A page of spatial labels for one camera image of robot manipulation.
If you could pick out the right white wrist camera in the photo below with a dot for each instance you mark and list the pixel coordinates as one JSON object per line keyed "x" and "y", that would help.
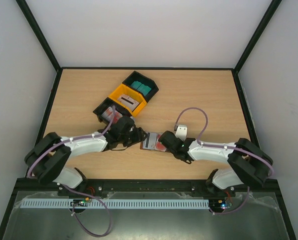
{"x": 181, "y": 131}

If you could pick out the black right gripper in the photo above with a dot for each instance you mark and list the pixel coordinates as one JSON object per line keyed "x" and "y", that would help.
{"x": 164, "y": 138}

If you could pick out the stack of white cards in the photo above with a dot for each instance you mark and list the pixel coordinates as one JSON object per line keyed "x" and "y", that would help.
{"x": 129, "y": 102}

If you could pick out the black bin with teal cards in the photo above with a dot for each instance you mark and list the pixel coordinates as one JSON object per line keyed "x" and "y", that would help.
{"x": 136, "y": 76}

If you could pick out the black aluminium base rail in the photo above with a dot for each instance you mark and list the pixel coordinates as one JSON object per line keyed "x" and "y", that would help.
{"x": 102, "y": 187}

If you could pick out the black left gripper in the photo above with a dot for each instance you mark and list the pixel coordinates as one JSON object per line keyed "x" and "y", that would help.
{"x": 139, "y": 136}

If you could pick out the black bin with red cards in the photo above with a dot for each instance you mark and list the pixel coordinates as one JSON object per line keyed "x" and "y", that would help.
{"x": 110, "y": 103}

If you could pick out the stack of teal cards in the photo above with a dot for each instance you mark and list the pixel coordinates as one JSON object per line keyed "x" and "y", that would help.
{"x": 140, "y": 87}

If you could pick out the white card with magnetic stripe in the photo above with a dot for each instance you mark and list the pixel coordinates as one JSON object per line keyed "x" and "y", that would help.
{"x": 150, "y": 141}

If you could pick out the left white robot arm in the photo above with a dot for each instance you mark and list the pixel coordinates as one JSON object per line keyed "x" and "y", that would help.
{"x": 47, "y": 160}

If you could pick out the stack of red-white cards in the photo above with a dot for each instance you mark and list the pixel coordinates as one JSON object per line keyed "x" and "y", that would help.
{"x": 109, "y": 115}

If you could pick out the brown leather card holder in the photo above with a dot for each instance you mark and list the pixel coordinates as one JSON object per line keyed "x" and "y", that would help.
{"x": 159, "y": 134}

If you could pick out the yellow plastic bin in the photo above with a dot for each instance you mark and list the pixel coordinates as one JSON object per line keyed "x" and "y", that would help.
{"x": 123, "y": 89}

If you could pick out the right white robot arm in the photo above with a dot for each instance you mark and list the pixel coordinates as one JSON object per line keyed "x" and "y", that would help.
{"x": 248, "y": 164}

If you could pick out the light blue slotted cable duct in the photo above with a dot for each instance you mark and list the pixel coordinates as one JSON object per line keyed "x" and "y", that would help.
{"x": 177, "y": 204}

